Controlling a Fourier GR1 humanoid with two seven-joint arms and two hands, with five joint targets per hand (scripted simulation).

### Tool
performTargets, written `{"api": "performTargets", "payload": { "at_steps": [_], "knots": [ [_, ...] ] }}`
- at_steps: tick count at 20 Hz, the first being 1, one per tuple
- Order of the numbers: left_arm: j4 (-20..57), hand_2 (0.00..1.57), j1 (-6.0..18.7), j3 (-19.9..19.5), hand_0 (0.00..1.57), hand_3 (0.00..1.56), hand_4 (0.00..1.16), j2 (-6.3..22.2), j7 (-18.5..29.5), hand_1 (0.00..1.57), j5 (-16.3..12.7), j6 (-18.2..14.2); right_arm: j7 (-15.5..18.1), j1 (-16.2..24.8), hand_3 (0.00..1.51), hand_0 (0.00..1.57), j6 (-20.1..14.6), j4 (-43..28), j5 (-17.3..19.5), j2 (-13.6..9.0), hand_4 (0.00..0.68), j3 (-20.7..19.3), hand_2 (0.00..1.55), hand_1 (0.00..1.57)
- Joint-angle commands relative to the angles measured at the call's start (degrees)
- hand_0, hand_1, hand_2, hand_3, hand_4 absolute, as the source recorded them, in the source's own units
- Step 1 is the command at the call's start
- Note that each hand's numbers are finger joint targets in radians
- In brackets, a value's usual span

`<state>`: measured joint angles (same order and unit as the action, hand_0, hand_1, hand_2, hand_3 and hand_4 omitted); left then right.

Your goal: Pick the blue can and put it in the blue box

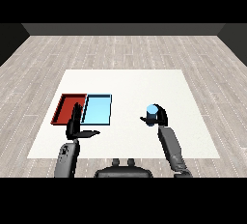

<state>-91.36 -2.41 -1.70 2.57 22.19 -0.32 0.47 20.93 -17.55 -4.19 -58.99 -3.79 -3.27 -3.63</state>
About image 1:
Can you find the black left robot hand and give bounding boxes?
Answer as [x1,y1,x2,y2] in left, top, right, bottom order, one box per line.
[65,101,101,141]

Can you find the red shallow open box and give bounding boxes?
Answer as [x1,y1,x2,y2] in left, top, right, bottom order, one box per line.
[50,93,88,126]

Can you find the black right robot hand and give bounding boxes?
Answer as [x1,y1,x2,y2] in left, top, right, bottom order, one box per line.
[139,103,170,127]

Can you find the dark grey robot body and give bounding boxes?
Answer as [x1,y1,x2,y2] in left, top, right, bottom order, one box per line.
[94,158,154,179]

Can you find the small blue can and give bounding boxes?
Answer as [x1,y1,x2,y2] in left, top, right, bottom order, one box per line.
[146,104,159,127]

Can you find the light blue shallow open box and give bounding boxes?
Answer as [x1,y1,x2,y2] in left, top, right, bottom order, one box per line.
[80,94,113,126]

